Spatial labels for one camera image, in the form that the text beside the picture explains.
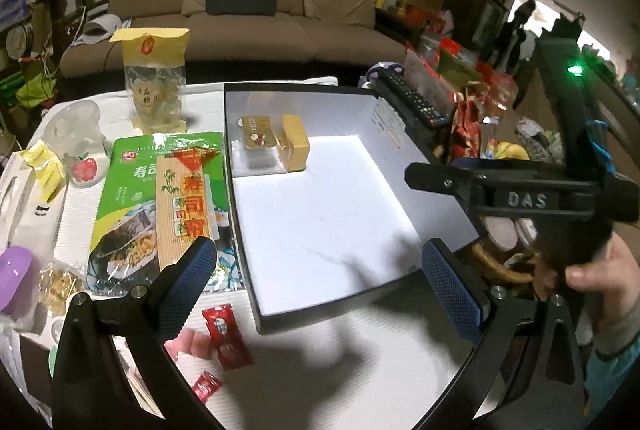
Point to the wicker basket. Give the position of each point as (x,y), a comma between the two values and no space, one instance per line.
(500,272)

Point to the pink packet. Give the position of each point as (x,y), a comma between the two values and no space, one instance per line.
(192,345)

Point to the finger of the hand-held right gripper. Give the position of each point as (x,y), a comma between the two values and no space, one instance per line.
(500,190)

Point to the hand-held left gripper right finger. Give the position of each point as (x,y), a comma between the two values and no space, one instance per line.
(450,285)

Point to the black remote control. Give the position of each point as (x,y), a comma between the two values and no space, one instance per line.
(412,97)

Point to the bananas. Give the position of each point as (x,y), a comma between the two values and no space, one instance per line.
(512,152)

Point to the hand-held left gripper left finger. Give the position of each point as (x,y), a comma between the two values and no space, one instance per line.
(192,280)

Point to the person's right hand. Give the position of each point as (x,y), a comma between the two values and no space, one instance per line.
(610,285)

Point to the crinkled clear plastic bag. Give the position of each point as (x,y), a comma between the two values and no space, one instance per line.
(72,127)

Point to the jelly cup with brown lid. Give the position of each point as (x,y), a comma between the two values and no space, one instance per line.
(257,132)

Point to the clear snack bag yellow header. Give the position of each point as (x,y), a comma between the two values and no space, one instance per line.
(150,95)

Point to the purple and white round thing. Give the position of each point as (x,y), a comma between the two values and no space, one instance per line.
(372,72)

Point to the white cap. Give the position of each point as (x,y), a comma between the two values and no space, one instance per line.
(102,27)

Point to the purple container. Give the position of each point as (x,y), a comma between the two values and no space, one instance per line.
(15,275)

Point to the person's right forearm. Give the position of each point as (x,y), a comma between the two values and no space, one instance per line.
(617,370)

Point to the beige sofa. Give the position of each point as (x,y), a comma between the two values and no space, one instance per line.
(240,37)

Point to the yellow rectangular block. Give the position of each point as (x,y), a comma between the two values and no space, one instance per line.
(295,145)

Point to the small red sauce sachet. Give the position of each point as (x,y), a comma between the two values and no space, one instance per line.
(206,387)

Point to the green sushi kit packet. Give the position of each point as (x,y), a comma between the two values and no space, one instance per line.
(125,190)

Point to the pile of red snack packets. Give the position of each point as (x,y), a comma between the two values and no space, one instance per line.
(465,85)

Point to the clear cup with apple print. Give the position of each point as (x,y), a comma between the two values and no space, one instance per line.
(85,170)

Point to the dark wooden cabinet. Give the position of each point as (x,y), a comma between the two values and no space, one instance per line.
(475,10)

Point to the large red sauce sachet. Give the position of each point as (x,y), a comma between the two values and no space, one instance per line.
(225,335)

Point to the crumpled pale cloth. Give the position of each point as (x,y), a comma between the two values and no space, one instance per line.
(540,140)

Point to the yellow packets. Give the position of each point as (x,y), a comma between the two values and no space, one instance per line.
(47,175)

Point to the clear bag of golden snacks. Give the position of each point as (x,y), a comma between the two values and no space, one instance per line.
(57,285)

